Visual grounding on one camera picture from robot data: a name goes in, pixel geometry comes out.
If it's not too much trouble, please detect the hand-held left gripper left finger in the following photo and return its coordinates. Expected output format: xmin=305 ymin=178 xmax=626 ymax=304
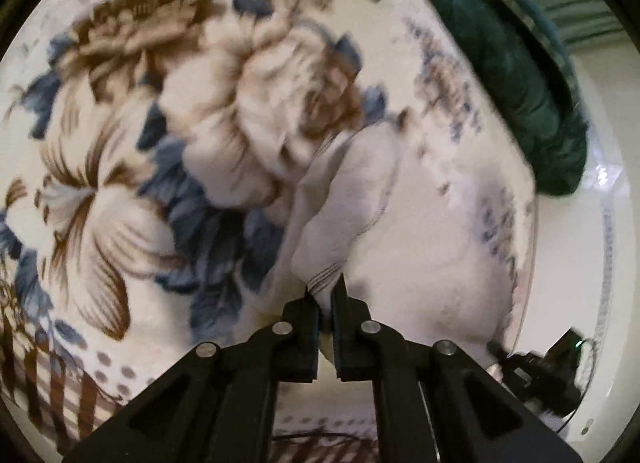
xmin=62 ymin=285 xmax=321 ymax=463

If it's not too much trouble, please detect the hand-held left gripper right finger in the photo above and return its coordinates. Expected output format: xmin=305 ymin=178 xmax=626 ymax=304
xmin=331 ymin=275 xmax=583 ymax=463

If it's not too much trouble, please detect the small white garment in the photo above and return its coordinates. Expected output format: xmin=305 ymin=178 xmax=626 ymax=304
xmin=291 ymin=120 xmax=408 ymax=331

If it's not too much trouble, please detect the floral printed blanket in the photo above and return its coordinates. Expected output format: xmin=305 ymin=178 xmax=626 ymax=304
xmin=0 ymin=0 xmax=541 ymax=463

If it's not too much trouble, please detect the dark green blanket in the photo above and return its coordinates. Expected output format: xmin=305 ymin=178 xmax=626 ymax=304
xmin=409 ymin=0 xmax=590 ymax=198

